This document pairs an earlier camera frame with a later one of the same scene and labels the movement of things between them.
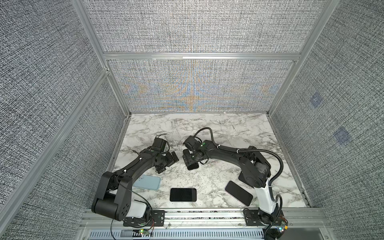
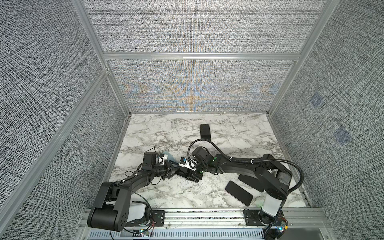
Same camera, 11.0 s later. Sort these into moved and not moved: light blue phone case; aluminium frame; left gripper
Moved: left gripper; light blue phone case
Not moved: aluminium frame
